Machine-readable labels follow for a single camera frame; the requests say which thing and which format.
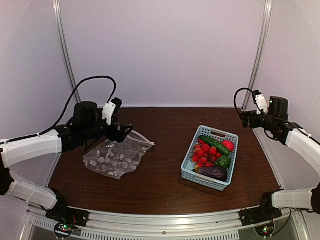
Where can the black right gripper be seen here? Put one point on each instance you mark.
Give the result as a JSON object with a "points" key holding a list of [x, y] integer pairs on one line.
{"points": [[245, 120]]}

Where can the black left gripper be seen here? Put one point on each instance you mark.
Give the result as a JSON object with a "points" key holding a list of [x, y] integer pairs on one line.
{"points": [[120, 136]]}

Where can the clear zip top bag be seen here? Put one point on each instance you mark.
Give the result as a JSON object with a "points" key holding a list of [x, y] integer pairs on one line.
{"points": [[113, 159]]}

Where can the green toy cucumber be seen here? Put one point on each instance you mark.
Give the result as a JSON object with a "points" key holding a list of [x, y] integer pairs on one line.
{"points": [[215, 143]]}

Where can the green toy avocado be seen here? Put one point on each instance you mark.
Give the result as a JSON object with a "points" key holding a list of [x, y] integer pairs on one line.
{"points": [[223, 161]]}

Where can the light blue plastic basket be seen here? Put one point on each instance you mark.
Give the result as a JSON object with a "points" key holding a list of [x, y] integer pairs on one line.
{"points": [[187, 167]]}

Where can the purple toy eggplant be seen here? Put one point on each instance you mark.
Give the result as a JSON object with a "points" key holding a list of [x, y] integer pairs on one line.
{"points": [[214, 172]]}

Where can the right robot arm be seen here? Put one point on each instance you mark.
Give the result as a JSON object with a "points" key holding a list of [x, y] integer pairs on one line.
{"points": [[301, 142]]}

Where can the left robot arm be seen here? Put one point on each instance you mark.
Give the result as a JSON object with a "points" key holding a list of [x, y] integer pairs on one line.
{"points": [[14, 151]]}

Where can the red toy tomato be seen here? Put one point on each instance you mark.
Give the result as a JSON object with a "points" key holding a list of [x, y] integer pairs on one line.
{"points": [[229, 145]]}

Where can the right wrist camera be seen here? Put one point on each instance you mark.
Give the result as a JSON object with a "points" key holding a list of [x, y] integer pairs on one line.
{"points": [[260, 102]]}

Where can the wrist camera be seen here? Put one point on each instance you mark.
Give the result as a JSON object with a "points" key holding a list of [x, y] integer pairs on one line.
{"points": [[260, 102], [111, 108]]}

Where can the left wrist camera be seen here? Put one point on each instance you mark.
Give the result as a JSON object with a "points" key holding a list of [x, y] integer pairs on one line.
{"points": [[111, 108]]}

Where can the front aluminium rail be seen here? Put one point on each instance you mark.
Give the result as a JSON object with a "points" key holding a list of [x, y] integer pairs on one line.
{"points": [[223, 225]]}

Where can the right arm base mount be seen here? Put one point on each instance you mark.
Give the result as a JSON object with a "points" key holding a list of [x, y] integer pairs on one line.
{"points": [[261, 217]]}

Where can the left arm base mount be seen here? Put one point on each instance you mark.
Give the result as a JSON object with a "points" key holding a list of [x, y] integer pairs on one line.
{"points": [[67, 219]]}

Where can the right aluminium frame post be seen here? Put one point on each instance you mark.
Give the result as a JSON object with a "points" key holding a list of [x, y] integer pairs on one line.
{"points": [[264, 31]]}

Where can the aluminium frame post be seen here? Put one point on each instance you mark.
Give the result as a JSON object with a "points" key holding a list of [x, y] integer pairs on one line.
{"points": [[264, 31], [63, 43]]}

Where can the left aluminium frame post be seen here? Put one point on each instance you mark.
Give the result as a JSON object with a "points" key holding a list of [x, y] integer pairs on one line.
{"points": [[63, 43]]}

